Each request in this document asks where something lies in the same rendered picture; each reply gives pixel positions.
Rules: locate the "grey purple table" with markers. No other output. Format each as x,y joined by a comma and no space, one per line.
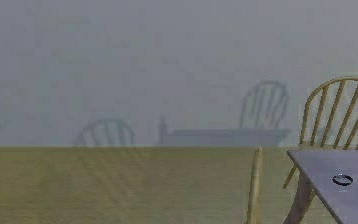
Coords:
333,200

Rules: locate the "yellow wooden spindle chair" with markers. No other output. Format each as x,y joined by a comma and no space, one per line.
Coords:
254,186
321,110

